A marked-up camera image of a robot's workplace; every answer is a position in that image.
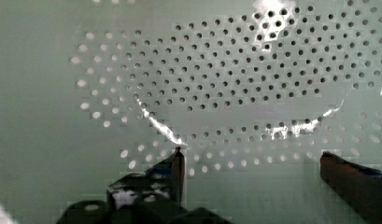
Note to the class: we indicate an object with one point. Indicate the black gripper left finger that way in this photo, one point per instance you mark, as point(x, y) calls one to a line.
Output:
point(165, 178)

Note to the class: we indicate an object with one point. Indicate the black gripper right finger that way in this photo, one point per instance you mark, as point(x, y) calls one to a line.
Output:
point(359, 186)

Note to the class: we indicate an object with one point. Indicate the green plastic strainer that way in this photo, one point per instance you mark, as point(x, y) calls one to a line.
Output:
point(254, 91)

